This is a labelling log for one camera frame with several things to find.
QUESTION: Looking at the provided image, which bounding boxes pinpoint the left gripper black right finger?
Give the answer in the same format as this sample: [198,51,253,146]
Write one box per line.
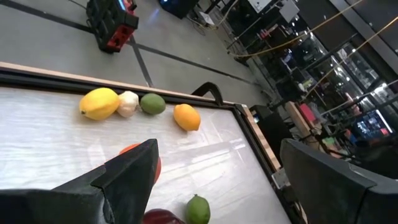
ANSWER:
[279,138,398,224]

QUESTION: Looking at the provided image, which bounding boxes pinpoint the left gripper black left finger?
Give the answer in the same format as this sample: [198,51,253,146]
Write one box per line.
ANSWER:
[0,139,160,224]

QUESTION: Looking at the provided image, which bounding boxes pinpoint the white garlic bulb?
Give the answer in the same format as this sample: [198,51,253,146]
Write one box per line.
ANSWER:
[116,90,140,119]

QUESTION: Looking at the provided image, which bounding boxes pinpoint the round orange fruit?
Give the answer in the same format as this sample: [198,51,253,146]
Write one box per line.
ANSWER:
[119,142,162,184]

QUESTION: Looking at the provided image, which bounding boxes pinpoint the dark purple eggplant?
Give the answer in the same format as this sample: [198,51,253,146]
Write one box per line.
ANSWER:
[142,208,186,224]

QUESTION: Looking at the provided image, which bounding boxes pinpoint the green lime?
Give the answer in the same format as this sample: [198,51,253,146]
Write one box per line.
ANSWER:
[185,194,211,224]
[139,93,167,116]

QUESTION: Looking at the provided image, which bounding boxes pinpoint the lit background monitor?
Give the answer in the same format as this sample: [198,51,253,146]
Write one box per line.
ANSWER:
[353,108,394,141]

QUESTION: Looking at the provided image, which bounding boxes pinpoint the large yellow lemon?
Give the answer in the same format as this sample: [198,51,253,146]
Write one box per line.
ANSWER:
[78,87,121,121]

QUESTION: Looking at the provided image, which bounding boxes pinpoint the orange-yellow lemon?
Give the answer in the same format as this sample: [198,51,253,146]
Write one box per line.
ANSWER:
[173,103,201,132]

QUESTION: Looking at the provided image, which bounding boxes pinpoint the wooden table board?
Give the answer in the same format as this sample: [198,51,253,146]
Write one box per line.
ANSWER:
[0,61,308,224]

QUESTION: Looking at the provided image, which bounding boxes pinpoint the black floor cabinet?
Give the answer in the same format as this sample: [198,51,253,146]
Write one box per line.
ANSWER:
[248,104,294,156]

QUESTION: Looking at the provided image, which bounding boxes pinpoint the red and black power unit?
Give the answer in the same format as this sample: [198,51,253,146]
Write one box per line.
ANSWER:
[86,0,140,54]

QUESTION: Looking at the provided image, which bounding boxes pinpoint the black frame clamp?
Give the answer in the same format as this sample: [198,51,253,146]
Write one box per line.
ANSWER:
[191,82,225,107]

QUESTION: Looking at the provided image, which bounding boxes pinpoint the yellow rope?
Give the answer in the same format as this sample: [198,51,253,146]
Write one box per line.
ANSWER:
[306,17,398,96]
[229,0,365,58]

